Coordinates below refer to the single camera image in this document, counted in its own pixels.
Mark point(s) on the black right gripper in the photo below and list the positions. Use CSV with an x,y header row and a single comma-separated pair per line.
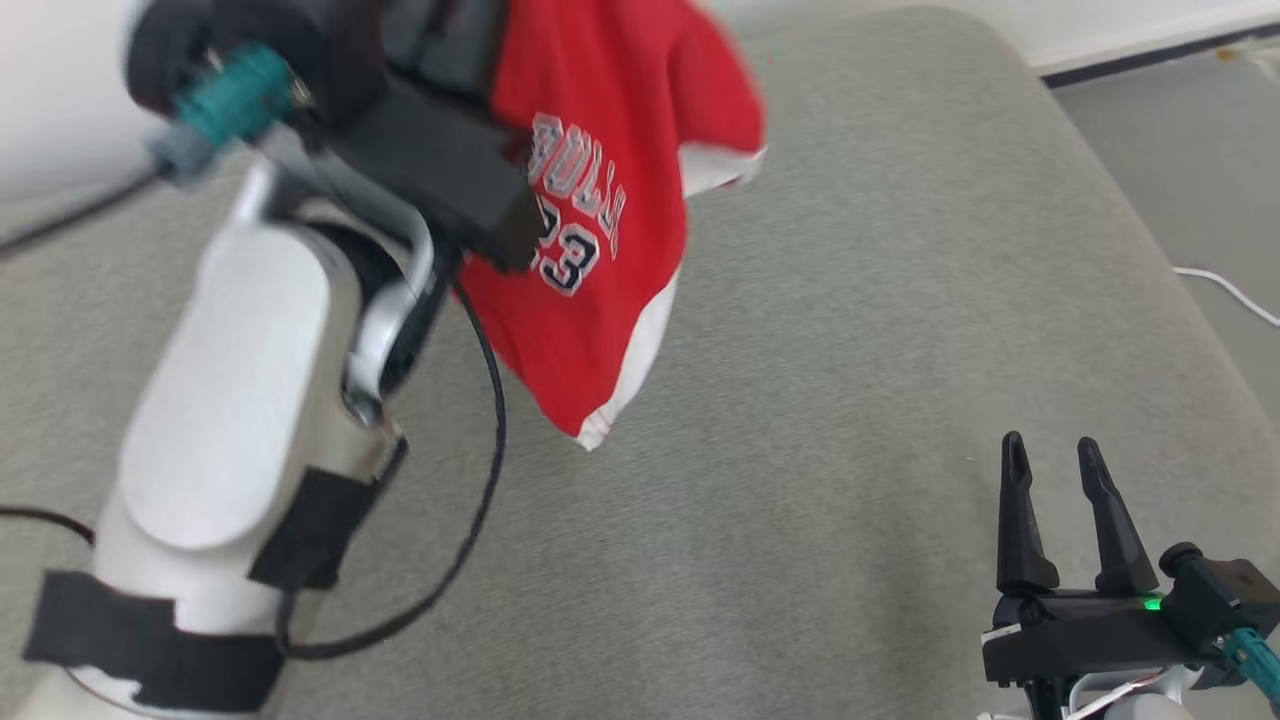
x,y
1090,635

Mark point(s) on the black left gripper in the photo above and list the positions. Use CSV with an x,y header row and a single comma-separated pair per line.
x,y
440,170

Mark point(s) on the red Bulls 23 jersey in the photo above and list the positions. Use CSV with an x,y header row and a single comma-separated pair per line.
x,y
600,100

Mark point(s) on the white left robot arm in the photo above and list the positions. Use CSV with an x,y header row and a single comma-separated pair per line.
x,y
230,400

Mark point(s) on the grey fabric sofa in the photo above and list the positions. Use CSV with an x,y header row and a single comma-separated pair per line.
x,y
850,350

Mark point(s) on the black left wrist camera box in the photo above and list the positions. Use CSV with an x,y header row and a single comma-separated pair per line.
x,y
300,40

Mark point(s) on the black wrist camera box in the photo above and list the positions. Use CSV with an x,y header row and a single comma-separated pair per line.
x,y
300,40
1235,590

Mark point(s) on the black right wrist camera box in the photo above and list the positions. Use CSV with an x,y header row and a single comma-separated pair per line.
x,y
1235,590

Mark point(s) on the teal left camera plug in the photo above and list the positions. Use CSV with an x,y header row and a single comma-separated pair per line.
x,y
235,90

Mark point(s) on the teal camera plug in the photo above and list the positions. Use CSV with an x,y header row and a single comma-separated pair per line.
x,y
1258,660
235,90

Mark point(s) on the teal right camera plug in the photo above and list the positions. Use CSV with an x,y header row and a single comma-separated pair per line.
x,y
1258,660

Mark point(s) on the white wall baseboard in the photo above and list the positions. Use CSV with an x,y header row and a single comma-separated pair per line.
x,y
1150,35

